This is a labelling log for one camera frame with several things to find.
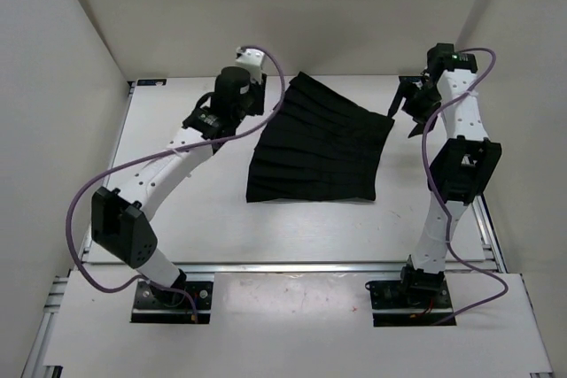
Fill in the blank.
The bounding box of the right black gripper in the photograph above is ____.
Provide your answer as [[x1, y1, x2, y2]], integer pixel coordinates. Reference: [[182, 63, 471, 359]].
[[384, 81, 442, 139]]

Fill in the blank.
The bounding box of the black pleated skirt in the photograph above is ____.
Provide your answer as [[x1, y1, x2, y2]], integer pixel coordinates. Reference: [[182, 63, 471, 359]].
[[245, 73, 394, 203]]

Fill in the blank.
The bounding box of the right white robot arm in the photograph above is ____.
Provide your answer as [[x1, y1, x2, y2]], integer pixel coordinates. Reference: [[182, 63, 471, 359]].
[[388, 43, 502, 307]]

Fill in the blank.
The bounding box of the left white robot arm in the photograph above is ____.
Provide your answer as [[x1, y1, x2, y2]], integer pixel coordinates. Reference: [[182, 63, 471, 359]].
[[91, 65, 267, 307]]

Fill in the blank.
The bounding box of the left blue corner label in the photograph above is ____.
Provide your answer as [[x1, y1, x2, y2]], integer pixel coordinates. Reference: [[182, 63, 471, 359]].
[[136, 79, 167, 87]]

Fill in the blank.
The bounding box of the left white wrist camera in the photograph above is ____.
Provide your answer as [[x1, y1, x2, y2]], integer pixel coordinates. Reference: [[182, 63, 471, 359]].
[[235, 47, 266, 84]]

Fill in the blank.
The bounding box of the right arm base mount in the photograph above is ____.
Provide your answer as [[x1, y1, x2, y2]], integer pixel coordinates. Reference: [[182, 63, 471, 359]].
[[365, 266, 455, 328]]

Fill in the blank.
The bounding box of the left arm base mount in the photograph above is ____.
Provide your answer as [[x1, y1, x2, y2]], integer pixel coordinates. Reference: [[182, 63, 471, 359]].
[[130, 277, 214, 325]]

